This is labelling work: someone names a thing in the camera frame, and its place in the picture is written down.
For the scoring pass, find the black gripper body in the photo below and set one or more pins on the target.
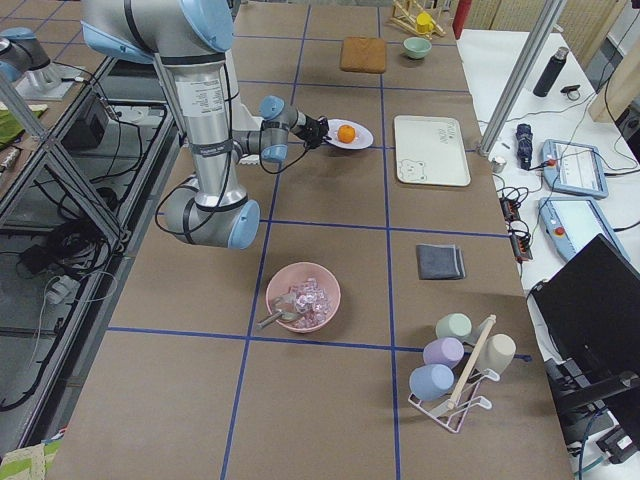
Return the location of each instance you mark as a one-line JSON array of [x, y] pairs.
[[312, 129]]

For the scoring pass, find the white round plate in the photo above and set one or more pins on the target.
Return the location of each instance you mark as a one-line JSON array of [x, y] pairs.
[[364, 137]]

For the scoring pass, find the orange mandarin fruit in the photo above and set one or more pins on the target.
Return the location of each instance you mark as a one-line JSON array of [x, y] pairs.
[[346, 133]]

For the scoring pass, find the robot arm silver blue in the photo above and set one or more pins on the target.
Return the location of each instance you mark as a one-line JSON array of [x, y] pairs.
[[189, 44]]

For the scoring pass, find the cream bear tray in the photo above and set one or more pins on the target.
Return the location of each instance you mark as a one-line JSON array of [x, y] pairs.
[[430, 151]]

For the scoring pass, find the wooden cutting board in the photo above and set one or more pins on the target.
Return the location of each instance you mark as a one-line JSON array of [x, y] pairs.
[[363, 55]]

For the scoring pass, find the mint green bowl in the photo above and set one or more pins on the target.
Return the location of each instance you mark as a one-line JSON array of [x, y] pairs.
[[416, 48]]

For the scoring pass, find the wooden mug rack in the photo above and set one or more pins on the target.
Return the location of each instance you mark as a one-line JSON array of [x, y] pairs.
[[404, 14]]

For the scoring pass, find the yellow cup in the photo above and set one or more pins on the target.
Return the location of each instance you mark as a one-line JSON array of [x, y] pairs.
[[424, 23]]

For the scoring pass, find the pink bowl with ice cubes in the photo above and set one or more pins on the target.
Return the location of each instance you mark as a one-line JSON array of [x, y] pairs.
[[317, 295]]

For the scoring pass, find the grey folded cloth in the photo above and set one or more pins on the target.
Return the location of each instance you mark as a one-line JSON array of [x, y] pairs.
[[440, 262]]

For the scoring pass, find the metal scoop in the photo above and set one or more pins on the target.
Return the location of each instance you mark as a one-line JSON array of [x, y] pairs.
[[283, 309]]

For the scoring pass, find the small metal cup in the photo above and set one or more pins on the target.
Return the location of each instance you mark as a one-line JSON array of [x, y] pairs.
[[498, 164]]

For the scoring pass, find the red cylinder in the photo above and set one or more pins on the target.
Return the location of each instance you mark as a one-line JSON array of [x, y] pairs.
[[460, 17]]

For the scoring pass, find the dark blue folded umbrella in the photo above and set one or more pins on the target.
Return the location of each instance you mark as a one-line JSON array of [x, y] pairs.
[[524, 141]]

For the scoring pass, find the black power strip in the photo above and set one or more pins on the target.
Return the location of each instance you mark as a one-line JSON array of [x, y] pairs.
[[517, 229]]

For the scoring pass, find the green cup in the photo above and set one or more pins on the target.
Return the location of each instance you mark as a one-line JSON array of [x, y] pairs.
[[455, 325]]

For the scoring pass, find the black water bottle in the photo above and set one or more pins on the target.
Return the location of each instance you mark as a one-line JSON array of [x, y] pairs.
[[551, 72]]

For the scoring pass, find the purple cup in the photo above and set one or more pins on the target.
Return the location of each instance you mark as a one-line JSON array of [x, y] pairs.
[[447, 351]]

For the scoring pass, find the far teach pendant tablet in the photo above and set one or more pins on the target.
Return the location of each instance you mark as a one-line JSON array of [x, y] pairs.
[[573, 168]]

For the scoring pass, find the teach pendant tablet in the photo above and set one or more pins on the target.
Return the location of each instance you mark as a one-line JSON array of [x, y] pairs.
[[571, 223], [573, 168]]

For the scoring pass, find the near teach pendant tablet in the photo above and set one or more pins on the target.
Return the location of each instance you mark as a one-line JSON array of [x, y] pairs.
[[571, 223]]

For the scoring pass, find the blue cup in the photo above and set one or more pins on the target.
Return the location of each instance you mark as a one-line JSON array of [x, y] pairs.
[[430, 382]]

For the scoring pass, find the beige cup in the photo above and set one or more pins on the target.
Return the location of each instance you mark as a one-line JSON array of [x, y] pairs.
[[499, 353]]

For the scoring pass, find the black laptop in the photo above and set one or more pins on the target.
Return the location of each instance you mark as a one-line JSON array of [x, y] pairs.
[[591, 309]]

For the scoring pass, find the aluminium frame post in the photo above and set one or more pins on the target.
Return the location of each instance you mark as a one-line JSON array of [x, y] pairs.
[[527, 58]]

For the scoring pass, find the white wire cup rack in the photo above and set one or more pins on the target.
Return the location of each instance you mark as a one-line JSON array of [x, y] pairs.
[[450, 410]]

